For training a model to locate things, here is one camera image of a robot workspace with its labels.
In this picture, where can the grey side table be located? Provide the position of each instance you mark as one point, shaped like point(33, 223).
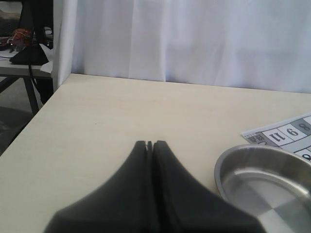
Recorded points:
point(34, 77)

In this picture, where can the stainless steel round bowl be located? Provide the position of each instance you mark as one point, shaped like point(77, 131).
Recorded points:
point(268, 183)

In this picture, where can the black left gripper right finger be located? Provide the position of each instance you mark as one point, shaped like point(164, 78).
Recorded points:
point(184, 205)

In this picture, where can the black stand base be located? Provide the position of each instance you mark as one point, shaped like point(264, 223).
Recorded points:
point(36, 15)

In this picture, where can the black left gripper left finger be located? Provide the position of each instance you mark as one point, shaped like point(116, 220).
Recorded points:
point(123, 204)

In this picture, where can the white backdrop curtain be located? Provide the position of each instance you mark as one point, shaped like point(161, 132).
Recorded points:
point(262, 44)

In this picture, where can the paper number game board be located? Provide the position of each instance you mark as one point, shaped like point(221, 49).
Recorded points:
point(292, 135)

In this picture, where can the orange black object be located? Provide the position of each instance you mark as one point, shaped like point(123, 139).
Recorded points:
point(20, 36)

